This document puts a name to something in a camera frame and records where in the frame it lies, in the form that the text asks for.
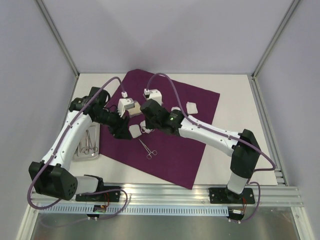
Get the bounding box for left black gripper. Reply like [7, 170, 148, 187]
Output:
[94, 106, 132, 140]

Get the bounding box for white gauze pad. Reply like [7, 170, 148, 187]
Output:
[129, 124, 142, 139]
[139, 120, 155, 134]
[171, 106, 181, 111]
[186, 102, 198, 115]

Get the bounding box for long steel tweezers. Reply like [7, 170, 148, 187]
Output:
[79, 131, 89, 155]

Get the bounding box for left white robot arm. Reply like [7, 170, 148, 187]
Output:
[28, 87, 135, 201]

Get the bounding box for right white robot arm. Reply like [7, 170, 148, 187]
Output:
[140, 99, 261, 203]

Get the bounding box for left gauze packet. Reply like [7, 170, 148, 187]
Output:
[127, 107, 143, 118]

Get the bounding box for steel instrument tray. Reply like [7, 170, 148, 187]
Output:
[73, 123, 100, 161]

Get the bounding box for purple cloth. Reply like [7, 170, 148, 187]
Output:
[99, 76, 220, 189]

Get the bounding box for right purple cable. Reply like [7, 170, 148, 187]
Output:
[146, 72, 276, 173]

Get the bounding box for aluminium rail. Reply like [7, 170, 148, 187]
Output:
[29, 182, 305, 208]

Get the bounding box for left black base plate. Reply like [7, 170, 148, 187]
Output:
[75, 186, 121, 203]

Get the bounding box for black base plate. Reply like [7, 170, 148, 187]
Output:
[75, 186, 121, 203]
[208, 187, 256, 205]

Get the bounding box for slotted cable duct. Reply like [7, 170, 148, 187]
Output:
[41, 203, 229, 217]

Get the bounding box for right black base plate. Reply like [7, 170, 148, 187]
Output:
[208, 187, 256, 205]

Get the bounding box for left aluminium frame post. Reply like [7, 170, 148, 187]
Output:
[34, 0, 80, 80]

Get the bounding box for aluminium frame post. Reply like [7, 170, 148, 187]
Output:
[34, 0, 80, 80]
[251, 0, 302, 81]

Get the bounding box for right aluminium frame post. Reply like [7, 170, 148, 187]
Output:
[251, 0, 302, 81]

